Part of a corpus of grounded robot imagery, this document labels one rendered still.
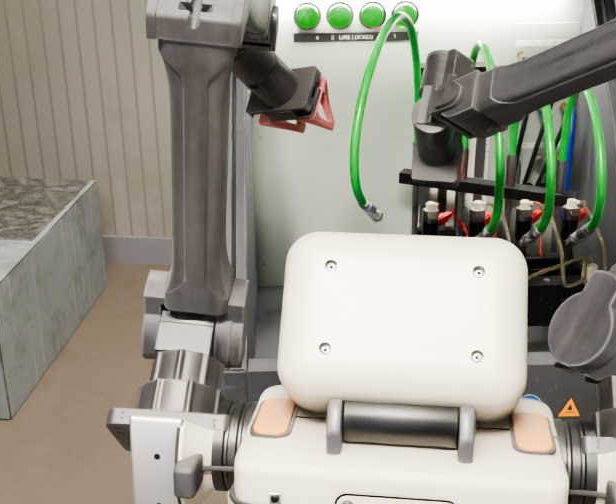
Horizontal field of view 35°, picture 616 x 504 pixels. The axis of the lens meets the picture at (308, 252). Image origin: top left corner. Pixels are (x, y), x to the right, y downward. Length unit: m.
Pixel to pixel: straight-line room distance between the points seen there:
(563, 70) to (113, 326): 2.74
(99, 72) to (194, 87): 3.18
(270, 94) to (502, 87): 0.30
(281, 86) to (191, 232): 0.44
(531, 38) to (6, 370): 1.95
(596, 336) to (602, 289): 0.05
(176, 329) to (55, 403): 2.34
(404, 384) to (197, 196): 0.25
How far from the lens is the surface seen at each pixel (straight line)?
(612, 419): 0.94
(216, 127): 0.84
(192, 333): 0.98
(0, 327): 3.12
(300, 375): 0.82
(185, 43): 0.80
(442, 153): 1.40
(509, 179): 1.82
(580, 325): 0.98
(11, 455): 3.10
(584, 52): 1.19
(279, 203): 1.97
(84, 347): 3.60
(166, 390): 0.95
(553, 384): 1.58
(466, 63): 1.39
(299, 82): 1.34
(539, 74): 1.23
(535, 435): 0.88
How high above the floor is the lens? 1.72
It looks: 24 degrees down
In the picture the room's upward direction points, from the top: 1 degrees counter-clockwise
